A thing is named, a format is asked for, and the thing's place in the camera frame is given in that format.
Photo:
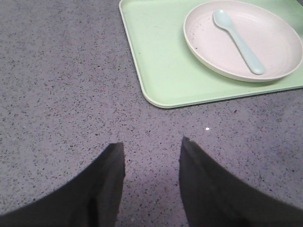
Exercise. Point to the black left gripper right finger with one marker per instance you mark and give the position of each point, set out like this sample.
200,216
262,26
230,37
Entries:
213,197

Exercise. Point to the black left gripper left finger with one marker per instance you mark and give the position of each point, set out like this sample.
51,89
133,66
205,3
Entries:
91,199

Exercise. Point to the white round plate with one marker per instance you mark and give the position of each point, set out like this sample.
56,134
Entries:
275,43

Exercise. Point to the light green plastic tray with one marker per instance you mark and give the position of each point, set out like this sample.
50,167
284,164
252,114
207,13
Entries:
170,75

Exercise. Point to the light blue plastic spoon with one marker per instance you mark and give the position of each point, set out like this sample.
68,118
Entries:
224,21

